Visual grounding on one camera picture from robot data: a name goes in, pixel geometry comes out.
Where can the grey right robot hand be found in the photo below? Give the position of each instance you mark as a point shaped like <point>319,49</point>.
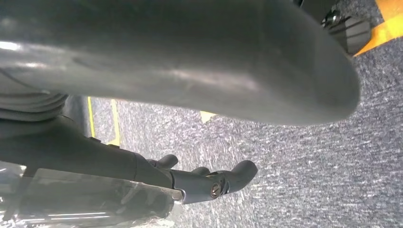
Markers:
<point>189,47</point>

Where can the black robot leg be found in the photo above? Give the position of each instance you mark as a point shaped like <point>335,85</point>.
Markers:
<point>314,8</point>

